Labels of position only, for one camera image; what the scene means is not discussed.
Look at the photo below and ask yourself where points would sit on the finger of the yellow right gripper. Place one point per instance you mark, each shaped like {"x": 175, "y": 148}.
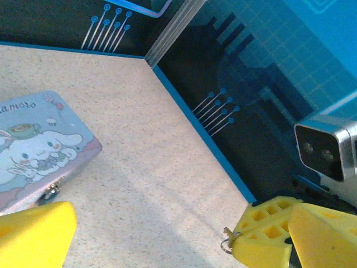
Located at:
{"x": 251, "y": 220}
{"x": 259, "y": 251}

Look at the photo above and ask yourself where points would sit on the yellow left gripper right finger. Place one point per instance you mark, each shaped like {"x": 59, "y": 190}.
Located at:
{"x": 326, "y": 240}

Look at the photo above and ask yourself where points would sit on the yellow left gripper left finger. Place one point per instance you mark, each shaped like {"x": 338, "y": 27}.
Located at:
{"x": 33, "y": 237}

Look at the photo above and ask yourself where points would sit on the small metal key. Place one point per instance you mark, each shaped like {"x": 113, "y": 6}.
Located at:
{"x": 231, "y": 234}

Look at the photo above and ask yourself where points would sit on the dark blue padlock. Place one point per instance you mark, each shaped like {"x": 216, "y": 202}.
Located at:
{"x": 48, "y": 195}

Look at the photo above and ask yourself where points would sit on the metal box hasp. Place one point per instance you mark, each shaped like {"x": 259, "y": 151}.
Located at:
{"x": 54, "y": 185}

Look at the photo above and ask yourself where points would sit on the cartoon print tin box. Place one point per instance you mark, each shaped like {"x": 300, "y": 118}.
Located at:
{"x": 36, "y": 145}

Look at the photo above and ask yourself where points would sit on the printed blue black backdrop panel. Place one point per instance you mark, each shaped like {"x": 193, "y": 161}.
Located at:
{"x": 50, "y": 25}
{"x": 265, "y": 83}

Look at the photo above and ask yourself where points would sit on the grey corner strip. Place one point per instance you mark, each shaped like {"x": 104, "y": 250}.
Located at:
{"x": 170, "y": 33}

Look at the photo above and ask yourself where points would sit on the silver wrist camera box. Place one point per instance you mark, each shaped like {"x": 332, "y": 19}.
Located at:
{"x": 320, "y": 148}

